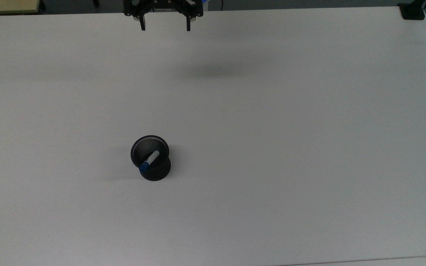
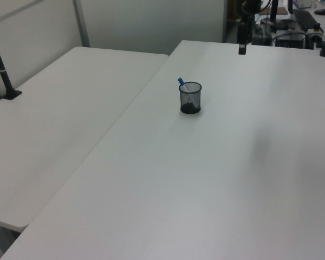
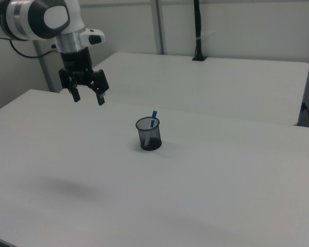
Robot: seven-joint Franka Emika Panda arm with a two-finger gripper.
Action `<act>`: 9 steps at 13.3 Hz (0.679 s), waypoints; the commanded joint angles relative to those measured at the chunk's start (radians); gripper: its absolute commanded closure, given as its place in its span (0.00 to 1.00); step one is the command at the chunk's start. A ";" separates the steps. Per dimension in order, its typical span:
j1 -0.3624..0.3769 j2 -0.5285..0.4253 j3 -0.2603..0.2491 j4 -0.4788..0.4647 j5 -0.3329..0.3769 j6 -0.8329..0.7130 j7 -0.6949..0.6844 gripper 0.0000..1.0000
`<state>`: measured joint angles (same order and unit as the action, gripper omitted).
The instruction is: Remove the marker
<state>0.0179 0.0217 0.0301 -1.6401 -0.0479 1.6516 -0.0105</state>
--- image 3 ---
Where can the black pole with clamp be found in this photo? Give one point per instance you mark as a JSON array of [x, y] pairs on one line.
[[198, 28]]

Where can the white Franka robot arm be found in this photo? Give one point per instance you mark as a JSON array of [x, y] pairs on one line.
[[67, 15]]

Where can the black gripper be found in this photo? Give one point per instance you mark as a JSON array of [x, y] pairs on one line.
[[76, 60]]

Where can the aluminium frame post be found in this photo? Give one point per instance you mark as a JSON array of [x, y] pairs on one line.
[[159, 25], [45, 69]]

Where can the blue and white marker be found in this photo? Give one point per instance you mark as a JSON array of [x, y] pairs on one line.
[[153, 117]]

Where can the black mesh pen cup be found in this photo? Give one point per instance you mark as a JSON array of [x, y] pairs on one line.
[[155, 135]]

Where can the white adjacent table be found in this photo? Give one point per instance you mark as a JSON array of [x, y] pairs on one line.
[[208, 85]]

